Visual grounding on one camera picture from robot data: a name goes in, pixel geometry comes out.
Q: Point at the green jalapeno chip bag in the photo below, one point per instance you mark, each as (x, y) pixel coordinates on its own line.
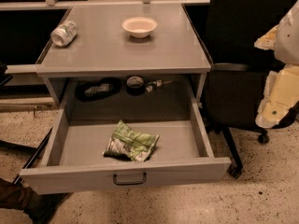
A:
(125, 143)

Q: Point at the black floor stand leg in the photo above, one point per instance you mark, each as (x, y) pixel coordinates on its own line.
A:
(33, 152)

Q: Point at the white paper bowl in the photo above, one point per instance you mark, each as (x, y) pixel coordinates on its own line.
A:
(139, 27)

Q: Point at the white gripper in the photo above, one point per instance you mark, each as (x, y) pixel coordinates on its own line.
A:
(289, 41)

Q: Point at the grey open top drawer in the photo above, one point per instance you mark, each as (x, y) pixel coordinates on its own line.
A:
(73, 159)

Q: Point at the brown shoe and leg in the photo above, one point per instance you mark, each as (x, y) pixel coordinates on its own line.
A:
(40, 208)

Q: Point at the grey metal cabinet counter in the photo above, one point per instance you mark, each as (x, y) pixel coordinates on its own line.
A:
(102, 47)

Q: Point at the small crumpled wrapper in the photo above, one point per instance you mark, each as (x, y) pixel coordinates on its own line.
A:
(153, 85)

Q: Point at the black metal drawer handle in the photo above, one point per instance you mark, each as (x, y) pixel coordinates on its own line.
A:
(129, 180)

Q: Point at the black office chair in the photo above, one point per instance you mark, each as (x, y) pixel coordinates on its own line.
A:
(234, 86)

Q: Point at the black tape roll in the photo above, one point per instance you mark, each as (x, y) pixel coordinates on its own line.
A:
(135, 85)

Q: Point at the black pouch with label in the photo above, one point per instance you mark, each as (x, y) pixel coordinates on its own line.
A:
(92, 91)

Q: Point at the silver green soda can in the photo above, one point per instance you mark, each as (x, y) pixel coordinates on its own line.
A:
(64, 33)

